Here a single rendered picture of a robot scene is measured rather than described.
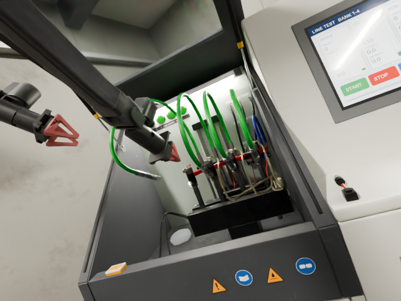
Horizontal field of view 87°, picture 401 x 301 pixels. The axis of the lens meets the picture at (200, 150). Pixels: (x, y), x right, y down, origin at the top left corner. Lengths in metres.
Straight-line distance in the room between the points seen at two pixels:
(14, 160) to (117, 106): 2.37
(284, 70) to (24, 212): 2.59
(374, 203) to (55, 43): 0.63
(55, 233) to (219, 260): 2.41
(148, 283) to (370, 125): 0.74
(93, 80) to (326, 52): 0.66
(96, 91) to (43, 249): 2.43
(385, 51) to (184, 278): 0.82
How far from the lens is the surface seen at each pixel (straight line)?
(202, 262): 0.57
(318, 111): 0.74
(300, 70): 0.78
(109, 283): 0.73
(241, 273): 0.57
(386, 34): 0.87
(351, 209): 0.52
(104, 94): 0.49
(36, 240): 2.78
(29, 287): 2.82
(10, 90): 0.81
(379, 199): 0.54
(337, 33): 0.84
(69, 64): 0.45
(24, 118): 0.73
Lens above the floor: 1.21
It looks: 2 degrees down
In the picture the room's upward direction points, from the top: 21 degrees counter-clockwise
